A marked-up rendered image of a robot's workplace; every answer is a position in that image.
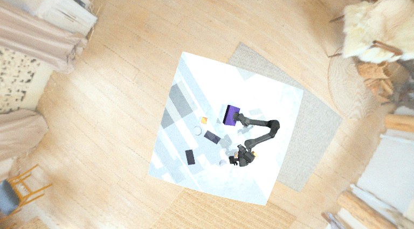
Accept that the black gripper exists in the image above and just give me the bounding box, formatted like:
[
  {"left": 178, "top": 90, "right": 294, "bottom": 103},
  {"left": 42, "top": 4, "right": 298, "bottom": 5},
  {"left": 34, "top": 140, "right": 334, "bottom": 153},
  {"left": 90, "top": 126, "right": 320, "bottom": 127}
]
[{"left": 229, "top": 154, "right": 244, "bottom": 165}]

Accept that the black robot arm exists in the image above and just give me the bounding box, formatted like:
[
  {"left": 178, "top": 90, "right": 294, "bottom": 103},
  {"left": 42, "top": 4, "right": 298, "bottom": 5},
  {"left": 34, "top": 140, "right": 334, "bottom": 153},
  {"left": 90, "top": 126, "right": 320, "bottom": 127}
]
[{"left": 232, "top": 113, "right": 280, "bottom": 167}]

